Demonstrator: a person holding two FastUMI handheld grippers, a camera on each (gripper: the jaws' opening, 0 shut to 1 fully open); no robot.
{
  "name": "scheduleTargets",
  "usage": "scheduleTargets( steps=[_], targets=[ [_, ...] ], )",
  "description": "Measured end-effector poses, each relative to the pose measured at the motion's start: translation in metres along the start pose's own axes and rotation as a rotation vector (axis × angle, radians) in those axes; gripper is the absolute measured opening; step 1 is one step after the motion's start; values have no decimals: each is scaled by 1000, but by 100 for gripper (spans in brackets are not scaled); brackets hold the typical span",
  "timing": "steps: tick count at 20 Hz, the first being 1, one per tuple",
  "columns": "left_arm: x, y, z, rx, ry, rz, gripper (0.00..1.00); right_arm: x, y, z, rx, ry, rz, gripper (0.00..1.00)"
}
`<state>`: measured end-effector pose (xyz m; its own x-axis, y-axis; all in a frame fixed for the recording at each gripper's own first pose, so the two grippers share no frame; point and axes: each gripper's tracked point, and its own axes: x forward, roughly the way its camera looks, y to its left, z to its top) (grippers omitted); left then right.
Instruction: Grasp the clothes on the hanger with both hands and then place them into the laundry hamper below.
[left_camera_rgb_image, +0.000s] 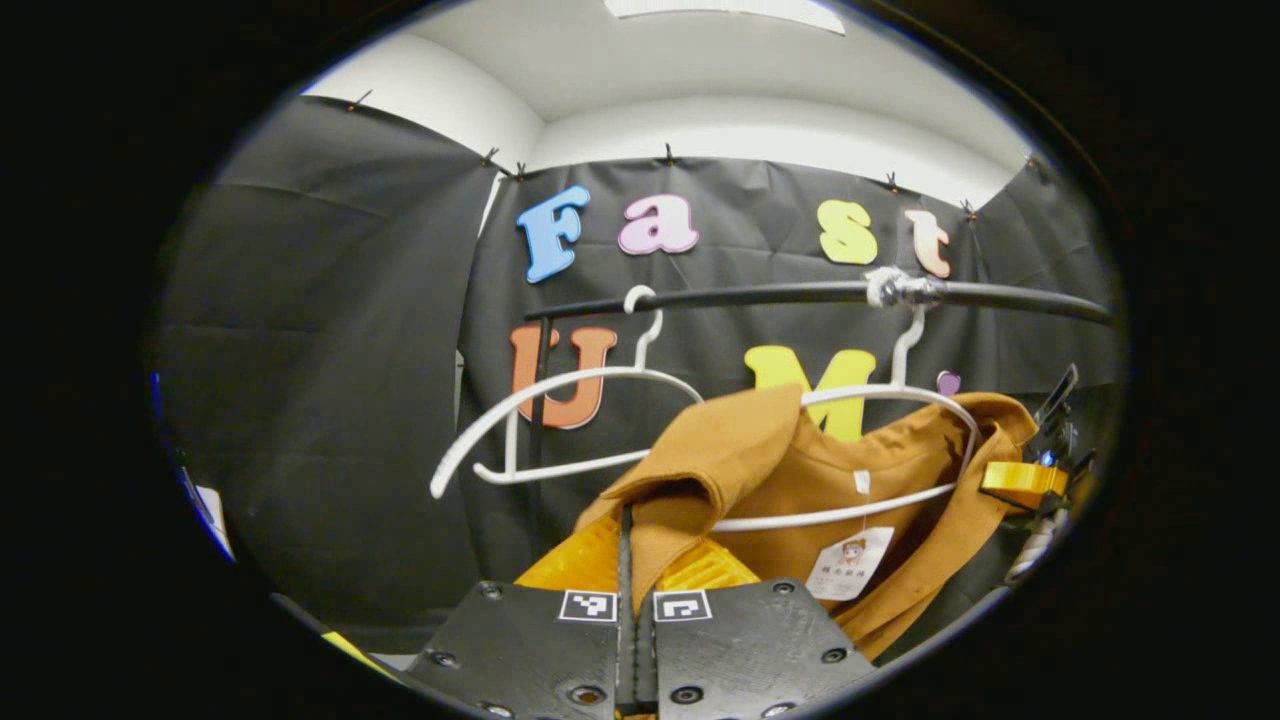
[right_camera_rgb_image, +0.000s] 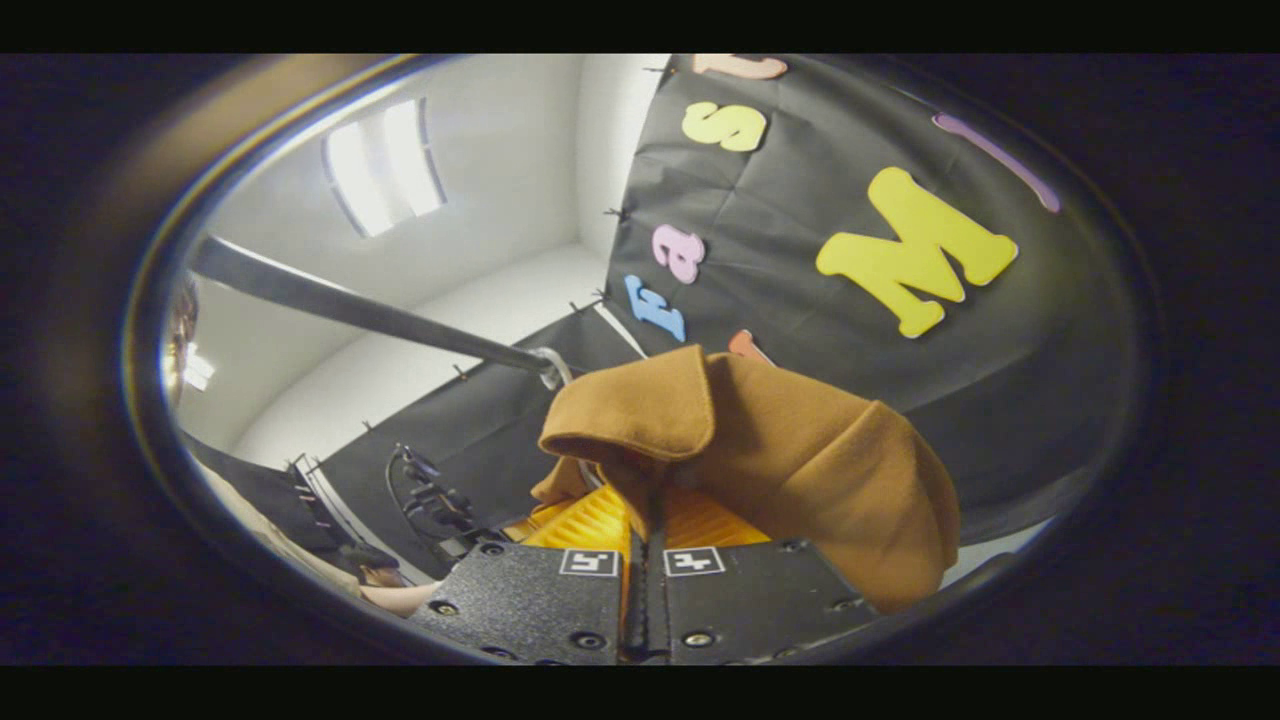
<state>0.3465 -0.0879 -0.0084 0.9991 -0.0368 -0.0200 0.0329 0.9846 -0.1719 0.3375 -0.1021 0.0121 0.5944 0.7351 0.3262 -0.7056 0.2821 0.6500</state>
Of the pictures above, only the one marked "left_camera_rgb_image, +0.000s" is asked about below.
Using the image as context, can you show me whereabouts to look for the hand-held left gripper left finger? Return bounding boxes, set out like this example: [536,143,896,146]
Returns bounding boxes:
[400,505,637,719]

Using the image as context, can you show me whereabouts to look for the black clothes rack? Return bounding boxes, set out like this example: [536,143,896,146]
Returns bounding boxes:
[520,278,1119,531]

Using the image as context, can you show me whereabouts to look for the brown shirt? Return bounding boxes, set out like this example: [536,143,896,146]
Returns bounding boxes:
[575,385,1041,661]

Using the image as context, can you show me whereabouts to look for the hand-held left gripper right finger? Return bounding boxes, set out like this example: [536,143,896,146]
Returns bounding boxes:
[636,540,883,719]

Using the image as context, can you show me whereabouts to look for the white clothes hanger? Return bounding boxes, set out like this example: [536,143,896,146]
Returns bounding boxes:
[430,285,707,500]
[708,300,982,534]

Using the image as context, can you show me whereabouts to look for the ceiling light panel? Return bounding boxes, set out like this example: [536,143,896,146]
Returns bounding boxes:
[603,0,847,37]

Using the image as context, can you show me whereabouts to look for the white tape wrap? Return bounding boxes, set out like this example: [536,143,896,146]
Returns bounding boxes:
[864,266,947,311]

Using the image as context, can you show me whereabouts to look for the computer monitor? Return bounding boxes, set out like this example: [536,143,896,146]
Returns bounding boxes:
[180,465,237,561]

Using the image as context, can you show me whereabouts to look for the black backdrop cloth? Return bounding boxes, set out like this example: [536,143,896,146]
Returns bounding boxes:
[150,95,1126,653]

